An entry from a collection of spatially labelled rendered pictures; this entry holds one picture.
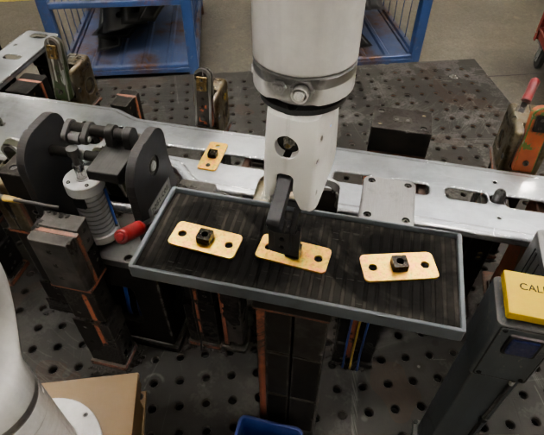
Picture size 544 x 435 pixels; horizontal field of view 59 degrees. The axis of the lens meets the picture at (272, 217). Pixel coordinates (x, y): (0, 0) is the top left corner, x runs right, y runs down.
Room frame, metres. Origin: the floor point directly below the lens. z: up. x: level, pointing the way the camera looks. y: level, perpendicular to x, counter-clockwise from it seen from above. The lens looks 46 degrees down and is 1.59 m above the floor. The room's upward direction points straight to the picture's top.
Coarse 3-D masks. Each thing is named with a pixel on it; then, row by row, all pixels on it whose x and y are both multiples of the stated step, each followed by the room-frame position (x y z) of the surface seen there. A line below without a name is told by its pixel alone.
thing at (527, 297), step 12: (504, 276) 0.33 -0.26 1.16; (516, 276) 0.33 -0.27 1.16; (528, 276) 0.33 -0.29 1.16; (540, 276) 0.33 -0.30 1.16; (504, 288) 0.32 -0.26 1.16; (516, 288) 0.31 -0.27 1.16; (528, 288) 0.31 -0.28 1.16; (540, 288) 0.31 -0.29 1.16; (504, 300) 0.30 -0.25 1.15; (516, 300) 0.30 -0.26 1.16; (528, 300) 0.30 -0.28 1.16; (540, 300) 0.30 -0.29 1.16; (516, 312) 0.28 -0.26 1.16; (528, 312) 0.28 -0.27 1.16; (540, 312) 0.28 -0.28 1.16; (540, 324) 0.27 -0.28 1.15
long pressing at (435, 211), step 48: (0, 96) 0.96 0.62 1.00; (0, 144) 0.78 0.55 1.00; (96, 144) 0.78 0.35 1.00; (192, 144) 0.78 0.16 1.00; (240, 144) 0.78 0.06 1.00; (240, 192) 0.64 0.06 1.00; (432, 192) 0.64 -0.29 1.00; (480, 192) 0.64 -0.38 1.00; (528, 192) 0.64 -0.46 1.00; (528, 240) 0.52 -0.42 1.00
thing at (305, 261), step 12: (264, 240) 0.38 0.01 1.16; (264, 252) 0.36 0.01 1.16; (276, 252) 0.36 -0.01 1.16; (300, 252) 0.36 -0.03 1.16; (312, 252) 0.36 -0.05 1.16; (324, 252) 0.36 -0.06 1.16; (288, 264) 0.34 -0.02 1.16; (300, 264) 0.34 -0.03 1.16; (312, 264) 0.34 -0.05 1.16; (324, 264) 0.34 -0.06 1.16
